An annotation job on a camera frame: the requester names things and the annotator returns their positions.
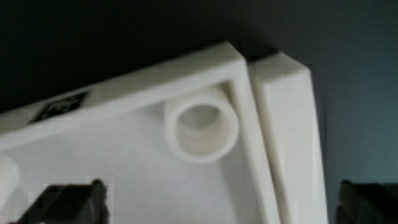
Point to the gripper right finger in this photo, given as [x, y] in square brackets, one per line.
[368, 203]

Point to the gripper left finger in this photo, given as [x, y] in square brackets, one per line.
[69, 204]

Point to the white U-shaped fence wall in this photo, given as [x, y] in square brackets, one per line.
[286, 111]

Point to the white square table top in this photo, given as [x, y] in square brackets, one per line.
[87, 136]

